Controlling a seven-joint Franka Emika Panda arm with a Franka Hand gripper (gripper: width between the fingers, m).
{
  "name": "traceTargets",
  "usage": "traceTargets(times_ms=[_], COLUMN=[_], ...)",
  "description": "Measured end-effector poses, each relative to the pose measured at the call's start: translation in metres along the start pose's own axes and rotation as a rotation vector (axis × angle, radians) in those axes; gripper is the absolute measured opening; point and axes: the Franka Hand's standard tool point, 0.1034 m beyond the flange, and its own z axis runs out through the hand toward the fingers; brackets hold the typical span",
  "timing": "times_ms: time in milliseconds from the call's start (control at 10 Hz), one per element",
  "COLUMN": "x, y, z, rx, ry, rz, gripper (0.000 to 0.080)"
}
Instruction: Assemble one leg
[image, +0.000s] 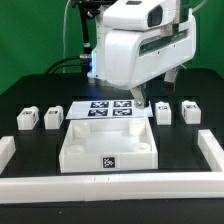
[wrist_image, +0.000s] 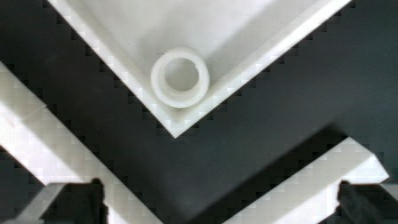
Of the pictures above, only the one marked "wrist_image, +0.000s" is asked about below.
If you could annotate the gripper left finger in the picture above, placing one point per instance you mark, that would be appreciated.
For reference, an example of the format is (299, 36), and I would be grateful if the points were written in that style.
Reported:
(66, 204)

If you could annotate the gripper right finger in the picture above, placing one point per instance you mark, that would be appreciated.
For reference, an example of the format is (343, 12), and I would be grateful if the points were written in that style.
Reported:
(368, 203)

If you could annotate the white square tabletop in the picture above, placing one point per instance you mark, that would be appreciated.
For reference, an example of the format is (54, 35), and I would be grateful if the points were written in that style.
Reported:
(187, 47)

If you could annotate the white U-shaped obstacle fence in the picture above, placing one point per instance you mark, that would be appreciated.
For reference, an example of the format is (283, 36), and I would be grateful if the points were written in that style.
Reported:
(40, 142)

